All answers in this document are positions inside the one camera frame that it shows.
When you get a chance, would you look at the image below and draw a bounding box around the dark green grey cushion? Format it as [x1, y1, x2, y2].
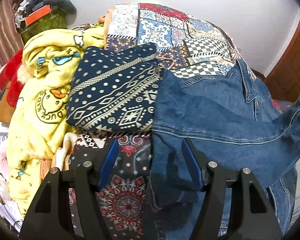
[43, 0, 77, 15]

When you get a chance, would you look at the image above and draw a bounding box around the yellow cartoon fleece blanket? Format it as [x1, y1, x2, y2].
[6, 24, 104, 216]

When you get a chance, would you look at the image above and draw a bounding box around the colourful patchwork bedspread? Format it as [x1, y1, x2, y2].
[69, 3, 300, 238]

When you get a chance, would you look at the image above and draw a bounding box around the red plush toy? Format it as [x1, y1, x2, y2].
[4, 49, 24, 108]

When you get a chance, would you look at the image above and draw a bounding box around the green patterned storage box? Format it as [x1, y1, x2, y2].
[21, 11, 67, 43]

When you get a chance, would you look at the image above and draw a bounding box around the navy patterned folded cloth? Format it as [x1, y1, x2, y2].
[66, 43, 162, 132]

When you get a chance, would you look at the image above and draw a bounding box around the brown wooden room door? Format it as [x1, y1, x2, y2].
[264, 21, 300, 102]

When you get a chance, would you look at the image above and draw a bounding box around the pink plush toy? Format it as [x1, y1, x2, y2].
[0, 151, 9, 182]

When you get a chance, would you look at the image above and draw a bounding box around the orange box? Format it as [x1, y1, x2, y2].
[25, 5, 51, 26]

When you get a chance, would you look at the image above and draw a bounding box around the striped red brown curtain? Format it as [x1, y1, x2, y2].
[0, 0, 24, 69]

